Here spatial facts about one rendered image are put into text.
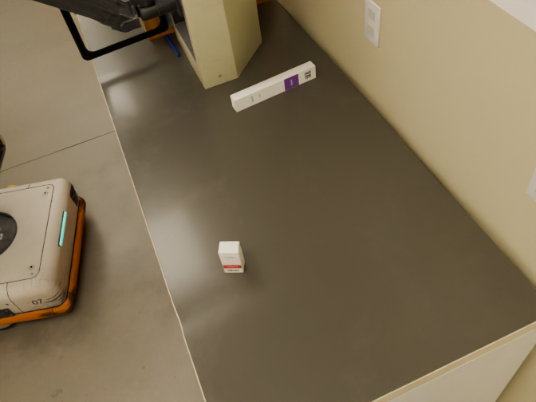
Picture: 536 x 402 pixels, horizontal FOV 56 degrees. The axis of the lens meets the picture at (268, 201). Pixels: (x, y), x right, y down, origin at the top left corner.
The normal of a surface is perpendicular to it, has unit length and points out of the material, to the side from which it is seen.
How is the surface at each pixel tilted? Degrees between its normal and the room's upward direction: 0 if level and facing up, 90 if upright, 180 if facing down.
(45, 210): 0
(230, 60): 90
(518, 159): 90
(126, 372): 0
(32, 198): 0
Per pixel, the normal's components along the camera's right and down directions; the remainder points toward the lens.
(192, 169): -0.11, -0.63
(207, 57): 0.39, 0.69
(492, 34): -0.92, 0.37
